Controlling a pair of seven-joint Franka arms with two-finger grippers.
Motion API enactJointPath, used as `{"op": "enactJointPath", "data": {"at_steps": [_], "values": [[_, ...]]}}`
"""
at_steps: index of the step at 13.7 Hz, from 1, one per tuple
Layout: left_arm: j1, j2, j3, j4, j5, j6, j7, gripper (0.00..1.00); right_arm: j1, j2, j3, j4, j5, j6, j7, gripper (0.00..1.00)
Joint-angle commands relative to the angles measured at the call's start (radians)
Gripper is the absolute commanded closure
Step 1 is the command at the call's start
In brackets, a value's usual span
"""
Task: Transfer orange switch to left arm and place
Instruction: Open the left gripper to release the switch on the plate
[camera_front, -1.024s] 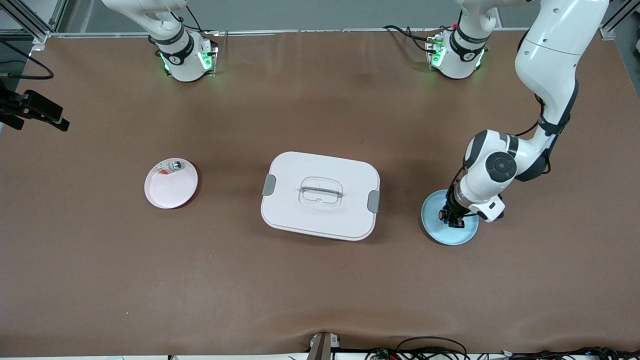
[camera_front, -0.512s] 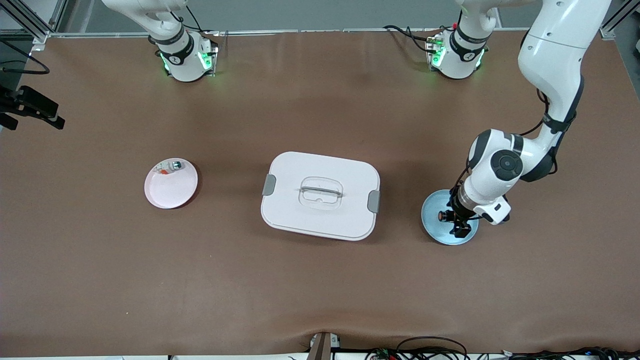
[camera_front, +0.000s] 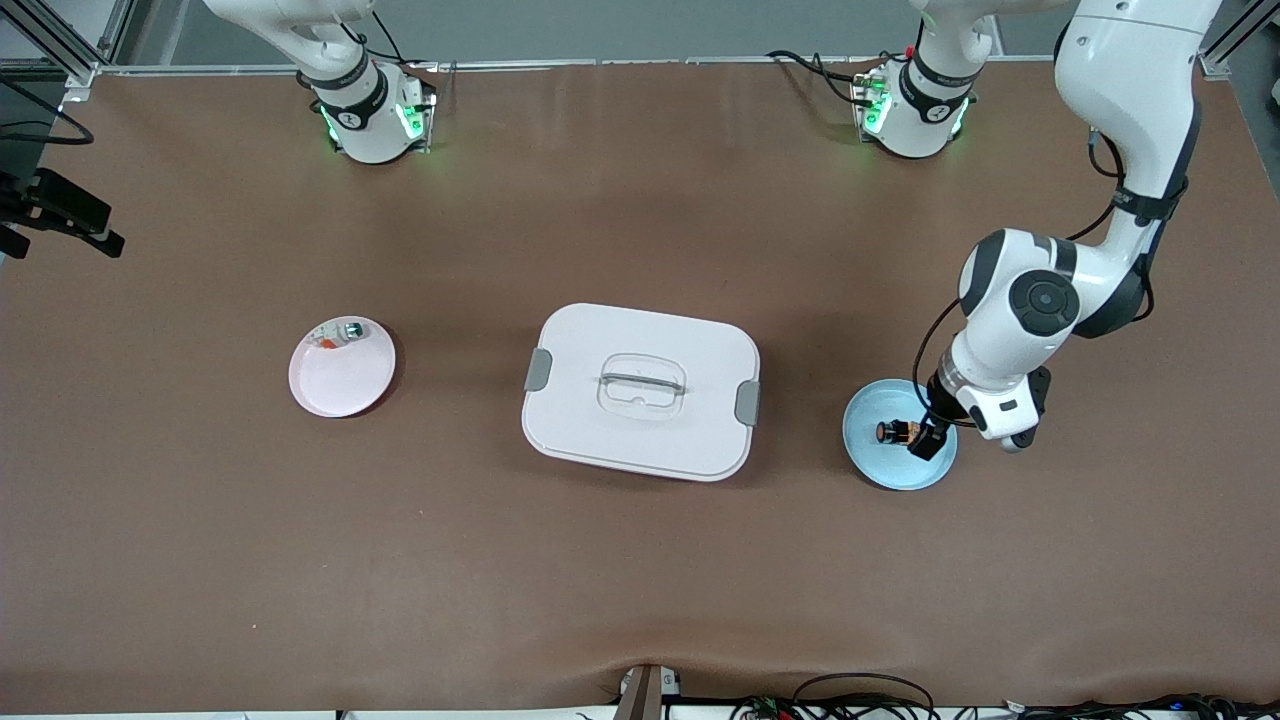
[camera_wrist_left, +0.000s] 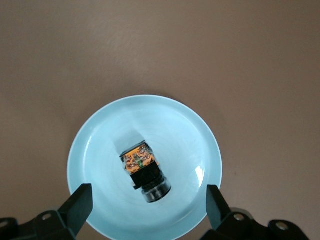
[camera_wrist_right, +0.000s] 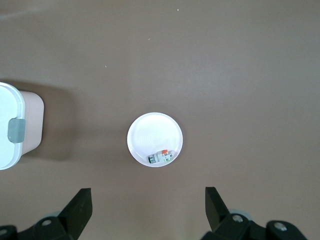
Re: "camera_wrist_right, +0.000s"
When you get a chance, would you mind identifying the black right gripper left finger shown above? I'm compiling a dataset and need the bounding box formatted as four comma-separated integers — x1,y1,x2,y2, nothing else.
0,187,94,240

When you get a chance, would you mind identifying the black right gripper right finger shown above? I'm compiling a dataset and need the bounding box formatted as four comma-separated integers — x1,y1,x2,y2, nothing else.
201,186,308,240

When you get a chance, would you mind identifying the white lidded storage box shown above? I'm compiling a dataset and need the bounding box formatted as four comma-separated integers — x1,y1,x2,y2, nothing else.
0,81,45,171

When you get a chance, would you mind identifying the pink round plate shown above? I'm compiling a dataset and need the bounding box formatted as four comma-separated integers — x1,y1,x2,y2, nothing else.
126,112,184,168

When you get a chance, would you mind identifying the white grey push-button switch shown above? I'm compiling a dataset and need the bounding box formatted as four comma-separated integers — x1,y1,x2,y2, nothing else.
146,149,175,165

